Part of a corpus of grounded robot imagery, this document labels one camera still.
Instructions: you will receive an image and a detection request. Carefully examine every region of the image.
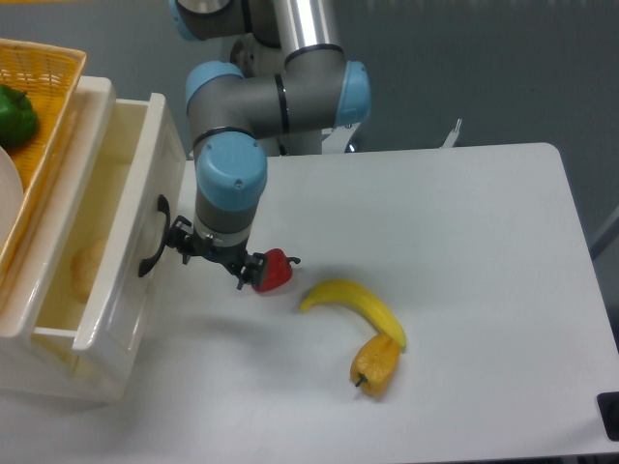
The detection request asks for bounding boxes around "green bell pepper toy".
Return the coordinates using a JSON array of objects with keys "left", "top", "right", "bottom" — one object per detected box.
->
[{"left": 1, "top": 84, "right": 39, "bottom": 150}]

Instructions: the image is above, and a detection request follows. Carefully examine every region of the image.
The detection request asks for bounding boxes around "red bell pepper toy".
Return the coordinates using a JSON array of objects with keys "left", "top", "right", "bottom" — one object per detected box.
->
[{"left": 252, "top": 248, "right": 301, "bottom": 293}]

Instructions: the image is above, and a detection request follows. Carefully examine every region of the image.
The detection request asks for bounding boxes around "yellow woven basket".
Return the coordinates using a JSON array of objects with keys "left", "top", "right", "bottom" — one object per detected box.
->
[{"left": 1, "top": 39, "right": 87, "bottom": 274}]

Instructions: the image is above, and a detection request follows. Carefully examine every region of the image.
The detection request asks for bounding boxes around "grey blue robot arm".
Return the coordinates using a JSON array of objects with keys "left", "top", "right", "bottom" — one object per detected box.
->
[{"left": 161, "top": 1, "right": 371, "bottom": 288}]

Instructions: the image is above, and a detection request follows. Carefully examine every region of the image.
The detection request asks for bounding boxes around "white plate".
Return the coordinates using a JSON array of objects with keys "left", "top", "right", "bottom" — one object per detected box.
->
[{"left": 0, "top": 149, "right": 24, "bottom": 246}]

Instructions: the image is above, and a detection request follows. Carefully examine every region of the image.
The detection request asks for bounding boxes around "black object at table edge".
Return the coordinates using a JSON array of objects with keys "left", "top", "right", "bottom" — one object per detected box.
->
[{"left": 597, "top": 391, "right": 619, "bottom": 442}]

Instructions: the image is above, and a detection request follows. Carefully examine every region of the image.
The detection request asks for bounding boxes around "black top drawer handle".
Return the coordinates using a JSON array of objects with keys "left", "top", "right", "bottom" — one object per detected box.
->
[{"left": 137, "top": 194, "right": 173, "bottom": 278}]

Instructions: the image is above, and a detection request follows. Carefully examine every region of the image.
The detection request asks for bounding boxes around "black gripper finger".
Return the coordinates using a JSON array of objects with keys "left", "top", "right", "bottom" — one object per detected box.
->
[
  {"left": 228, "top": 250, "right": 267, "bottom": 290},
  {"left": 165, "top": 216, "right": 194, "bottom": 265}
]

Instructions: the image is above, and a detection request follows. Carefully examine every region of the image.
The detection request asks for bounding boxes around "white clamp bracket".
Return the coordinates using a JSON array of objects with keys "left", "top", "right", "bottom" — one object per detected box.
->
[{"left": 440, "top": 118, "right": 462, "bottom": 149}]

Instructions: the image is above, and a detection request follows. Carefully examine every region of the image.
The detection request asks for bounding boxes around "orange bell pepper toy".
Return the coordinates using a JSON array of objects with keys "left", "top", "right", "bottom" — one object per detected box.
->
[{"left": 349, "top": 333, "right": 400, "bottom": 398}]

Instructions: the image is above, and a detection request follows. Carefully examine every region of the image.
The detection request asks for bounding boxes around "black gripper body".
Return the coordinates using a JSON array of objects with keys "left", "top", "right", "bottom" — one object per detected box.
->
[{"left": 189, "top": 227, "right": 250, "bottom": 274}]

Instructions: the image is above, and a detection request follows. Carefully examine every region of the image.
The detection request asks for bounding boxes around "cauliflower toy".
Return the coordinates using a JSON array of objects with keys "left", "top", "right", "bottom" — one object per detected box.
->
[{"left": 71, "top": 238, "right": 107, "bottom": 304}]

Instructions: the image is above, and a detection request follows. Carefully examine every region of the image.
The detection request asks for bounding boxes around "white drawer cabinet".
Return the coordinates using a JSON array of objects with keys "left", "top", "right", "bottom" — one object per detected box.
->
[{"left": 0, "top": 75, "right": 128, "bottom": 405}]

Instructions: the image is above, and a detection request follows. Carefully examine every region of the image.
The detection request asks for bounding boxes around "yellow banana toy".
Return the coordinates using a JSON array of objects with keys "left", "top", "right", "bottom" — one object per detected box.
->
[{"left": 299, "top": 278, "right": 407, "bottom": 350}]

